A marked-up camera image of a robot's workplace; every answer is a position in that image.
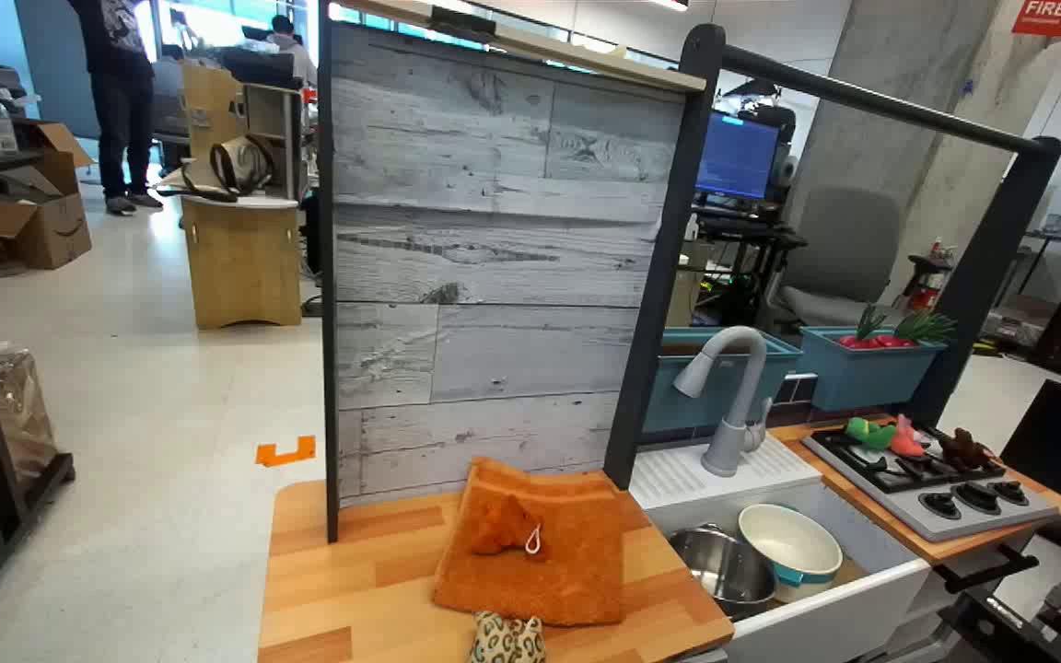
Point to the orange towel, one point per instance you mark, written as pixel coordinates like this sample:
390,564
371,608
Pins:
536,546

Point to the green plush toy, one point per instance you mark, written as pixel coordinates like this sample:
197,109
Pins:
872,431

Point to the pink plush toy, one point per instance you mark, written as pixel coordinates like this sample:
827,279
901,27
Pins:
914,443

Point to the steel pot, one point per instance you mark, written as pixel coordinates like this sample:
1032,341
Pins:
726,567

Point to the white teal-rimmed pot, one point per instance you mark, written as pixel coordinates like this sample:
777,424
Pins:
796,546

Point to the toy stove top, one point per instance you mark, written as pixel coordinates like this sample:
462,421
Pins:
935,499

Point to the white sink unit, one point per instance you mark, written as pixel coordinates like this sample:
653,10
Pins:
843,580

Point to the grey wood backsplash panel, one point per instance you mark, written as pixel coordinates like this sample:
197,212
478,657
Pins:
490,241

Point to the teal planter box left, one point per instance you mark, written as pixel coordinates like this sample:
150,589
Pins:
675,413

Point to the teal planter box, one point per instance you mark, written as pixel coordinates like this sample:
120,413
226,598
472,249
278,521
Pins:
675,413
858,376

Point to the grey toy faucet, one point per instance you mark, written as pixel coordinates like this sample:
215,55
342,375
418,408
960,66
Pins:
735,431

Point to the blue monitor screen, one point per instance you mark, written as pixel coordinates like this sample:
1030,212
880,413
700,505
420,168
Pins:
735,158

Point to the wooden stool cabinet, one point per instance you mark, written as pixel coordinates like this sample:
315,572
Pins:
246,258

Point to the patterned small cloth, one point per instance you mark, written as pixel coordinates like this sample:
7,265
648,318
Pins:
499,639

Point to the teal planter box right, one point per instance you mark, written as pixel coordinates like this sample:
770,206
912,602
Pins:
858,376

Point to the grey office chair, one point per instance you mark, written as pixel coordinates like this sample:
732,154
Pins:
849,241

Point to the person standing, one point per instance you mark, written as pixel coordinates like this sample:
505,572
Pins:
125,81

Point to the cardboard box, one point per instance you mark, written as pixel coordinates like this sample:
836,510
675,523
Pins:
43,212

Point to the orange floor bracket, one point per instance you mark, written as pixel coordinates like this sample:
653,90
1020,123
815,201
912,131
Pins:
273,454

